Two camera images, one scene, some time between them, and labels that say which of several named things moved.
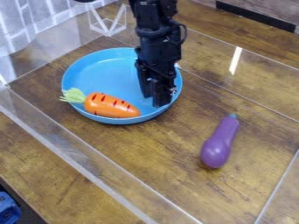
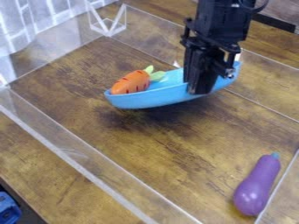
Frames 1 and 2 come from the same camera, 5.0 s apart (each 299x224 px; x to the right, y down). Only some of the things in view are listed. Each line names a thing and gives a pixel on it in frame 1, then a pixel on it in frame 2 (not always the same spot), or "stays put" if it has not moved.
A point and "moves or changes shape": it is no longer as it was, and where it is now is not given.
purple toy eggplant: (216, 146) to (251, 192)
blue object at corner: (10, 210) stays put
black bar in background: (255, 17) stays put
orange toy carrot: (100, 104) to (134, 81)
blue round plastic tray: (106, 71) moves or changes shape
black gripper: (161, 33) to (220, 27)
